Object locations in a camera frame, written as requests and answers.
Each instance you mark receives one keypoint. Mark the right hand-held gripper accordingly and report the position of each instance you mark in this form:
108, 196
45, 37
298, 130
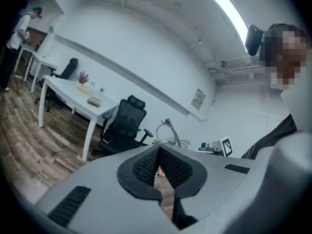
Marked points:
226, 146

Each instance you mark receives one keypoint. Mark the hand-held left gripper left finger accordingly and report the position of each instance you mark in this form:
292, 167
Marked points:
104, 179

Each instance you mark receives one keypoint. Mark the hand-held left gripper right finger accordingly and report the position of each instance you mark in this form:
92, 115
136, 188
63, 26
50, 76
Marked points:
214, 181

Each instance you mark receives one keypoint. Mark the clear-framed eyeglasses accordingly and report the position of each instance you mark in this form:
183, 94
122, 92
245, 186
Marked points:
167, 122

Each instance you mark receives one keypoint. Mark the beige bread-shaped object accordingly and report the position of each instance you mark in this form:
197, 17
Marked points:
94, 101

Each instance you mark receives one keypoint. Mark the smartphone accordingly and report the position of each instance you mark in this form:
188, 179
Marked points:
107, 138

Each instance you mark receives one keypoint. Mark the person's black t-shirt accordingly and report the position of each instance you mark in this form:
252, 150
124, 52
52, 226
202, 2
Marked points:
275, 138

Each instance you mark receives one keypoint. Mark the black mesh office chair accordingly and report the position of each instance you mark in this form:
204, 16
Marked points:
126, 123

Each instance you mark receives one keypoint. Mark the small green-label bottle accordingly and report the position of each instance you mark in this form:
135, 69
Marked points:
102, 90

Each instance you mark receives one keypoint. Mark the white desk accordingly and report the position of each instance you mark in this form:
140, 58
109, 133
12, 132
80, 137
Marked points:
24, 50
45, 62
73, 94

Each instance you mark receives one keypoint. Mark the beige book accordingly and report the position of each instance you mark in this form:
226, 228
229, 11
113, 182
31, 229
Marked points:
84, 89

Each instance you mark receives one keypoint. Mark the clear plastic bottle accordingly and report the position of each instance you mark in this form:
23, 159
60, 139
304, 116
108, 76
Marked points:
92, 84

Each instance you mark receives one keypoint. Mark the red plant in white pot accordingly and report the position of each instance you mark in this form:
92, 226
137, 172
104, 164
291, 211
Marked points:
83, 78

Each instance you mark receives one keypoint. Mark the person's head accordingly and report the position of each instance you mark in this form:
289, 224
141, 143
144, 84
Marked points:
287, 55

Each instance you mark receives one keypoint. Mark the ceiling light strip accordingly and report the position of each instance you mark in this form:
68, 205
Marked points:
229, 16

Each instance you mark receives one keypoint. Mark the wall poster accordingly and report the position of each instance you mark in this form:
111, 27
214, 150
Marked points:
198, 99

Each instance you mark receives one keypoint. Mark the white wall pipes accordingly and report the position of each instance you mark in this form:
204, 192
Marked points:
234, 69

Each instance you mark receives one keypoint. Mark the black head-worn camera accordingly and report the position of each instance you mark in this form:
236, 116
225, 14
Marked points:
253, 39

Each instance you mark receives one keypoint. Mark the long wall ledge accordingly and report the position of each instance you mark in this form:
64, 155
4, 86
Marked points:
126, 71

